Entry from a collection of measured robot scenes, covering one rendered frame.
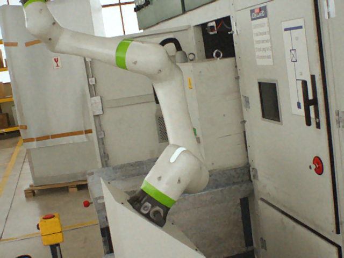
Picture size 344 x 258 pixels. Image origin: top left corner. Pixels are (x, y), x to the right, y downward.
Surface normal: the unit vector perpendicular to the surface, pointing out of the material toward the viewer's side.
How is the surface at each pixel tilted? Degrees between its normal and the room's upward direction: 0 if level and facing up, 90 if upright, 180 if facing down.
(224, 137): 90
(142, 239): 90
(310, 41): 90
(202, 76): 90
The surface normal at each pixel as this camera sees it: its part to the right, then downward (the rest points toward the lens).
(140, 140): -0.04, 0.16
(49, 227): 0.23, 0.14
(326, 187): -0.96, 0.18
